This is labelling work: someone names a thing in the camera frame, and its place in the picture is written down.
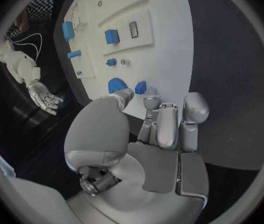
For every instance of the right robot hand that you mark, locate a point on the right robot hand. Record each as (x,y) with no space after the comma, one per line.
(41,95)

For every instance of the blue peg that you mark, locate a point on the blue peg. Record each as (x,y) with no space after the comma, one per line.
(111,62)

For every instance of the person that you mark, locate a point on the person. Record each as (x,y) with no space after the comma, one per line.
(42,3)

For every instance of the blue gear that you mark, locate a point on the blue gear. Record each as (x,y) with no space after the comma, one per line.
(116,85)

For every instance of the blue block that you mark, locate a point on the blue block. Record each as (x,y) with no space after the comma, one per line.
(111,37)
(67,30)
(140,87)

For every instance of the white task board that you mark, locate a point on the white task board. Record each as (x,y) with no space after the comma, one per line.
(162,59)

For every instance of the small blue plug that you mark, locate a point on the small blue plug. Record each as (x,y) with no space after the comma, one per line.
(79,72)

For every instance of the blue long cylinder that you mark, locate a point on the blue long cylinder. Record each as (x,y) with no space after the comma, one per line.
(74,54)

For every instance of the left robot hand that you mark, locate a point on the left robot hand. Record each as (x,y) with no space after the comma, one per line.
(99,130)

